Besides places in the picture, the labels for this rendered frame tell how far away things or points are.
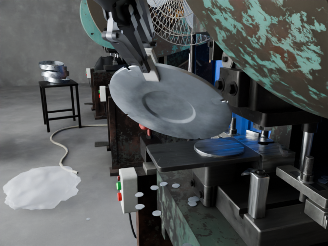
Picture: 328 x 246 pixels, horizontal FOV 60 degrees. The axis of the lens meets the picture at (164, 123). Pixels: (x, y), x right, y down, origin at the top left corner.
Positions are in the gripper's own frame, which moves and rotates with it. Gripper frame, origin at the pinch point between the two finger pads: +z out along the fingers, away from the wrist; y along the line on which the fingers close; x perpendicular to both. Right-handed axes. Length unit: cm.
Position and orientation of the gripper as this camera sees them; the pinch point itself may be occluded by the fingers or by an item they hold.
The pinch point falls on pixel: (149, 65)
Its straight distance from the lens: 55.7
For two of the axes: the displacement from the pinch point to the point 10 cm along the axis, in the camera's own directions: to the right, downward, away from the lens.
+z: 2.6, 5.0, 8.3
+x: -9.2, -1.2, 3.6
